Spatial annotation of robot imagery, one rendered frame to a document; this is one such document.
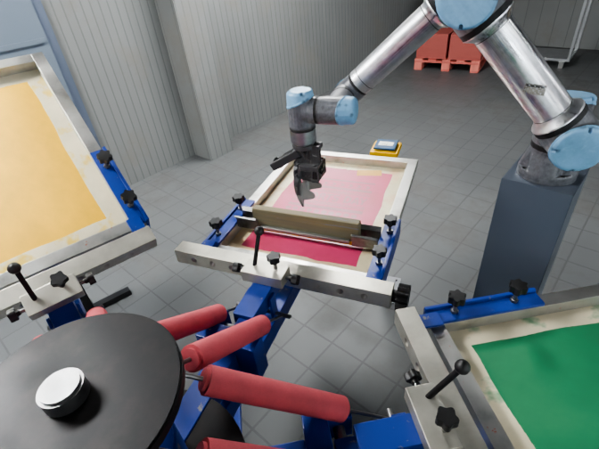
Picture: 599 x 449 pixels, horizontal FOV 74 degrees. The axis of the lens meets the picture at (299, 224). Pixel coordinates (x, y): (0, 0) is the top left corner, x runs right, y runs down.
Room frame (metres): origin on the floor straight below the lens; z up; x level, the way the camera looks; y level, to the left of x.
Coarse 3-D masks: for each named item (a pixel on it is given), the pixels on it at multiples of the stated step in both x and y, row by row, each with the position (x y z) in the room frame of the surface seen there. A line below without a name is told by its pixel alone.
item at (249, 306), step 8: (256, 288) 0.78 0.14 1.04; (264, 288) 0.78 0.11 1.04; (272, 288) 0.78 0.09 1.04; (248, 296) 0.76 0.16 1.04; (256, 296) 0.75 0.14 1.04; (264, 296) 0.75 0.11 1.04; (240, 304) 0.73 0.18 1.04; (248, 304) 0.73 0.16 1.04; (256, 304) 0.72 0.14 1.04; (264, 304) 0.73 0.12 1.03; (240, 312) 0.70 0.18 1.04; (248, 312) 0.70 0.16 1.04; (256, 312) 0.70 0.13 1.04; (264, 312) 0.73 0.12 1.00
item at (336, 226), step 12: (264, 216) 1.14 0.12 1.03; (276, 216) 1.12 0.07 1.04; (288, 216) 1.10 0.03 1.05; (300, 216) 1.08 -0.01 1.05; (312, 216) 1.07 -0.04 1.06; (324, 216) 1.06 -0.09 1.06; (336, 216) 1.05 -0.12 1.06; (288, 228) 1.10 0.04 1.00; (300, 228) 1.08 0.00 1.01; (312, 228) 1.06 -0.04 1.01; (324, 228) 1.04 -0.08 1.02; (336, 228) 1.03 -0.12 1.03; (348, 228) 1.01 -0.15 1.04; (360, 228) 1.02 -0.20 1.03
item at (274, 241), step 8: (328, 168) 1.58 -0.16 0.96; (336, 168) 1.57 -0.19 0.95; (328, 176) 1.50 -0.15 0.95; (336, 176) 1.50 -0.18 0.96; (288, 192) 1.41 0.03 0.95; (280, 200) 1.35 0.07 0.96; (288, 200) 1.35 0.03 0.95; (264, 232) 1.15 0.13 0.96; (272, 232) 1.15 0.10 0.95; (248, 240) 1.12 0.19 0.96; (264, 240) 1.11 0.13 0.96; (272, 240) 1.10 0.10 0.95; (280, 240) 1.10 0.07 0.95; (288, 240) 1.09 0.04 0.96; (296, 240) 1.09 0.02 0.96; (304, 240) 1.08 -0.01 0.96; (264, 248) 1.06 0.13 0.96; (272, 248) 1.06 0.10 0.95; (280, 248) 1.05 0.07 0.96; (288, 248) 1.05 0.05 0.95; (296, 248) 1.04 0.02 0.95
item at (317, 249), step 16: (352, 176) 1.48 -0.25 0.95; (368, 176) 1.47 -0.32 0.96; (384, 176) 1.45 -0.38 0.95; (384, 192) 1.33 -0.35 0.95; (368, 208) 1.23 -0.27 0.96; (320, 240) 1.07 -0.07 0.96; (304, 256) 1.00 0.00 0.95; (320, 256) 0.99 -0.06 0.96; (336, 256) 0.98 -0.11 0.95; (352, 256) 0.97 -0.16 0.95
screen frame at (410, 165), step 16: (336, 160) 1.63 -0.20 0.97; (352, 160) 1.59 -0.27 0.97; (368, 160) 1.56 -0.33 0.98; (384, 160) 1.53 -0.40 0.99; (400, 160) 1.51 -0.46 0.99; (416, 160) 1.50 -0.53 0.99; (272, 176) 1.50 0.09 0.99; (256, 192) 1.38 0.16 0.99; (400, 192) 1.26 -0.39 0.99; (400, 208) 1.16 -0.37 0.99; (224, 240) 1.09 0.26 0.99; (352, 272) 0.86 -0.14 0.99
